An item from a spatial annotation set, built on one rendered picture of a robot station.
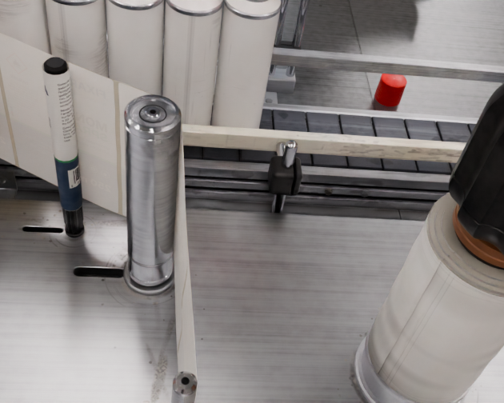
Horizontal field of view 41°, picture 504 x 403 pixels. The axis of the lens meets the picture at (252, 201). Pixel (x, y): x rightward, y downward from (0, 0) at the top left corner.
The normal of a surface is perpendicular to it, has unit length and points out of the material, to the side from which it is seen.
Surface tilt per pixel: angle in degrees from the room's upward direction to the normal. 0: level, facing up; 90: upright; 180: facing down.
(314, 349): 0
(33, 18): 90
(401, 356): 88
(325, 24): 0
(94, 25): 90
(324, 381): 0
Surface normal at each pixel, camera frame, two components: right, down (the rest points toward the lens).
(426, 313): -0.79, 0.40
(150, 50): 0.58, 0.65
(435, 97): 0.12, -0.66
